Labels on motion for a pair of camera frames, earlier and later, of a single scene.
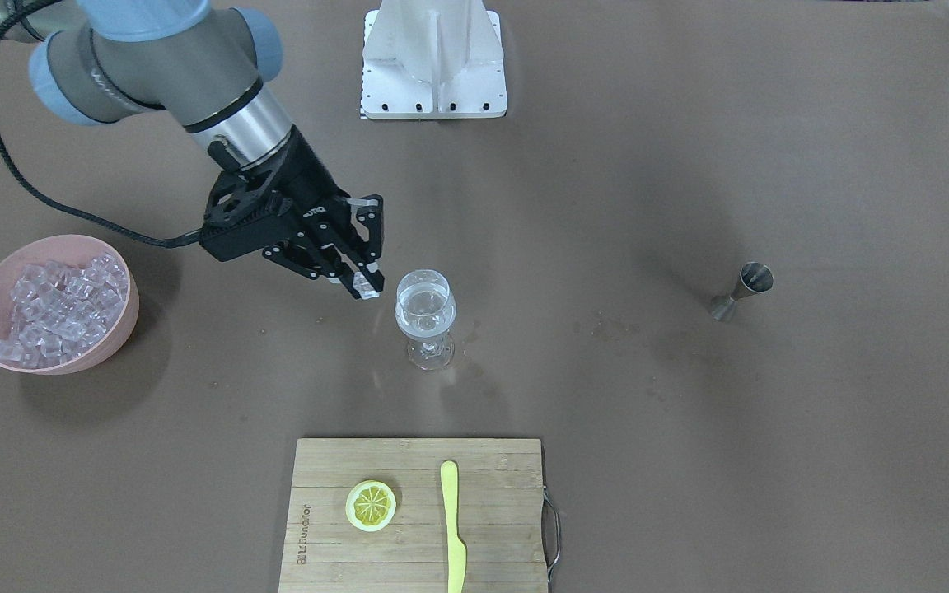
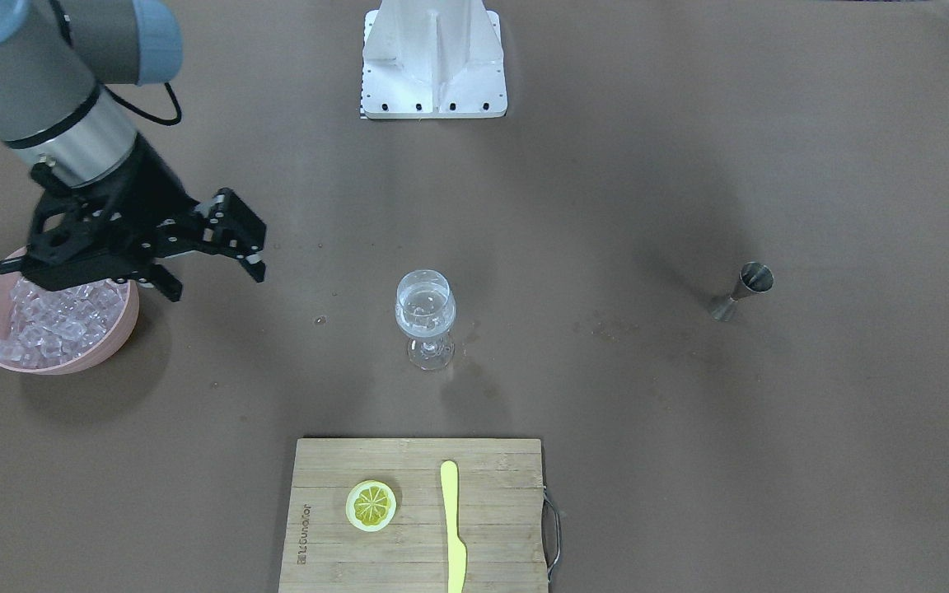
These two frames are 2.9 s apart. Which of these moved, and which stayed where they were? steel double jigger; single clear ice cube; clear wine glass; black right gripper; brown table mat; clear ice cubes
Moved: black right gripper; single clear ice cube
Stayed: brown table mat; clear ice cubes; steel double jigger; clear wine glass
